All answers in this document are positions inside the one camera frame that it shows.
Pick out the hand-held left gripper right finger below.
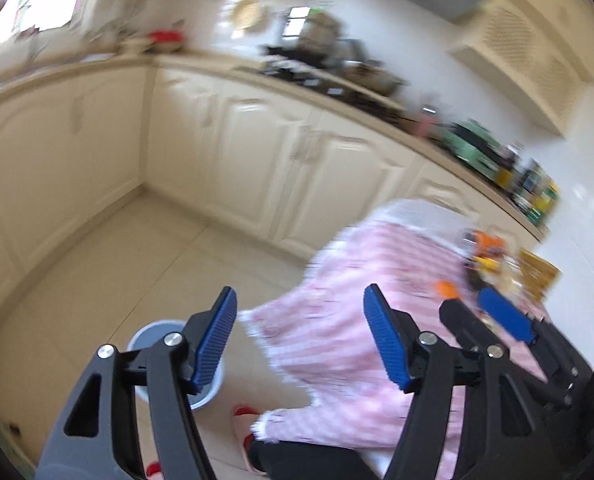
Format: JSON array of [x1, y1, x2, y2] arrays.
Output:
[[363, 283, 548, 480]]

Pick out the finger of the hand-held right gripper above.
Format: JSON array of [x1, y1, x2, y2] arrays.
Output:
[[438, 298, 575, 411], [478, 287, 594, 401]]

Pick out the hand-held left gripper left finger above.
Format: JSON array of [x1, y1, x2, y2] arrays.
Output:
[[36, 286, 239, 480]]

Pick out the blue white trash bin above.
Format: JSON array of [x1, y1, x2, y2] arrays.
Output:
[[127, 319, 226, 411]]

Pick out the gold orange packet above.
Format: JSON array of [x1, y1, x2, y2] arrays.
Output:
[[517, 249, 562, 306]]

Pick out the pink checkered tablecloth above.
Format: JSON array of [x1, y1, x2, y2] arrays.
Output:
[[239, 220, 548, 480]]

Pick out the orange blue snack packet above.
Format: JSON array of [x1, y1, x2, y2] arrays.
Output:
[[472, 230, 508, 258]]

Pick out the green yellow bottle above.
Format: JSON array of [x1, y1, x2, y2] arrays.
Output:
[[529, 180, 560, 223]]

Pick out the person's leg black pants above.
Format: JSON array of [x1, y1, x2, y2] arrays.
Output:
[[247, 437, 378, 480]]

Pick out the large dark oil bottle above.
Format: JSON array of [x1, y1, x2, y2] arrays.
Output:
[[494, 142, 525, 196]]

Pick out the green electric cooker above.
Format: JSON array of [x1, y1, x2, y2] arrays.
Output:
[[442, 120, 508, 181]]

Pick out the cream kitchen base cabinets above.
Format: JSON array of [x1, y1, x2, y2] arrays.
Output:
[[0, 52, 550, 321]]

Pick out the pink utensil holder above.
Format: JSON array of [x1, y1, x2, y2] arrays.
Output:
[[412, 105, 440, 138]]

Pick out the steel wok glass lid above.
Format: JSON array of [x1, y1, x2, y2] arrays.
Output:
[[342, 60, 408, 98]]

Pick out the black gas stove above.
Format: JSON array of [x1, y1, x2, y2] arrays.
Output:
[[257, 45, 408, 116]]

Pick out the red bowl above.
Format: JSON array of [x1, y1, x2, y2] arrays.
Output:
[[147, 30, 185, 51]]

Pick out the steel steamer pot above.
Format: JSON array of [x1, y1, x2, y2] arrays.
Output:
[[297, 10, 348, 61]]

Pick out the cream lattice wall cabinets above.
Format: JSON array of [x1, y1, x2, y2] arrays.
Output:
[[447, 0, 594, 136]]

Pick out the round yellow wall plate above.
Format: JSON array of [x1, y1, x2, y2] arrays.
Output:
[[232, 0, 268, 28]]

